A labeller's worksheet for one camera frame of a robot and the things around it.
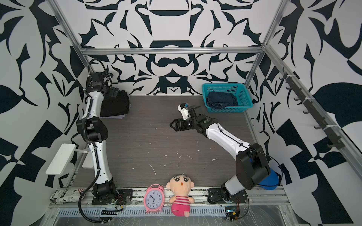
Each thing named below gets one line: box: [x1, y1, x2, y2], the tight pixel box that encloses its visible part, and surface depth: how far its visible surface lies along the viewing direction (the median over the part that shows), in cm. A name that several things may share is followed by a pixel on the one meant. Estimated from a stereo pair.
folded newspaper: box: [49, 188, 87, 203], surface depth 73 cm
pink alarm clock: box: [143, 184, 166, 214], surface depth 73 cm
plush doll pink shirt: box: [165, 173, 195, 218], surface depth 71 cm
